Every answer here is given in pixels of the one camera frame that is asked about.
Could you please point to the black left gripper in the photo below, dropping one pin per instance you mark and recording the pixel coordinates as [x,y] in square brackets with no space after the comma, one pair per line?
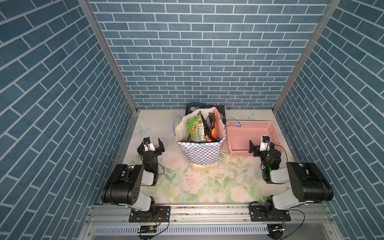
[159,149]

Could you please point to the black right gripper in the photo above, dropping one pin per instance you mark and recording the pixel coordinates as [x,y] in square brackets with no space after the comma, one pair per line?
[252,148]

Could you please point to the green condiment packet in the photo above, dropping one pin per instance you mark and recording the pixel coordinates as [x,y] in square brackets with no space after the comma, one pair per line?
[196,130]

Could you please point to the orange condiment packet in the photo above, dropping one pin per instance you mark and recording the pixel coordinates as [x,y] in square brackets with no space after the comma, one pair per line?
[214,132]

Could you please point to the blue checkered paper bag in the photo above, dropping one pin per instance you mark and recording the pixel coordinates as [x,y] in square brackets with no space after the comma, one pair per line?
[201,156]

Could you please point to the black red condiment packet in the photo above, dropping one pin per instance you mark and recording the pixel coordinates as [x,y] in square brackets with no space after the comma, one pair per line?
[210,121]

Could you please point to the cream yellow condiment packet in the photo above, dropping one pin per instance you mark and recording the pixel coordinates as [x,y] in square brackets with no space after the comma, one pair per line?
[210,139]

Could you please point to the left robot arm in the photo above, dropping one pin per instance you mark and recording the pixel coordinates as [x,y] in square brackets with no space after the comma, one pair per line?
[123,187]

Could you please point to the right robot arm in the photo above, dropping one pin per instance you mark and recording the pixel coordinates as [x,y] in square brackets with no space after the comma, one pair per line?
[308,184]

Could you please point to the pink plastic basket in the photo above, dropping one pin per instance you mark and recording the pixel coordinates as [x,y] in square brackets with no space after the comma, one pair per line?
[239,133]

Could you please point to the teal plastic bin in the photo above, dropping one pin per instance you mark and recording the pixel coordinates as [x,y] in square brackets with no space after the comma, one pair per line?
[191,107]

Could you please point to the green circuit board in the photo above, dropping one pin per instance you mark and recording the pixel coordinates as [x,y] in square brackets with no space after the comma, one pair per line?
[147,230]

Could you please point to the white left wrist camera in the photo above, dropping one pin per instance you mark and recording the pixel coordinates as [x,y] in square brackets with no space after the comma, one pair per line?
[148,144]

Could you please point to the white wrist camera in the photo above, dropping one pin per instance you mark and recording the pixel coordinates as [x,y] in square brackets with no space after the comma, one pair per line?
[148,144]
[265,143]

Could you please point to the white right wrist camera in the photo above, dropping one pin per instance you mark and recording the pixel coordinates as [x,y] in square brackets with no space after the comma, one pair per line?
[265,143]

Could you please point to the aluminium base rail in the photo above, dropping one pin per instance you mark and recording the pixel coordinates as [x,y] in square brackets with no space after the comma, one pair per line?
[212,214]

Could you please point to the aluminium left corner post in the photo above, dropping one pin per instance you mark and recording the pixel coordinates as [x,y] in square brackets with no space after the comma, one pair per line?
[97,30]

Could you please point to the aluminium corner post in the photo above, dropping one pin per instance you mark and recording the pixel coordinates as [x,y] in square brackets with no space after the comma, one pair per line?
[318,30]
[97,30]

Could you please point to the aluminium right corner post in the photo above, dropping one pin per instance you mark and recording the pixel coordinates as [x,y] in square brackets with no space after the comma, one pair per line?
[318,30]

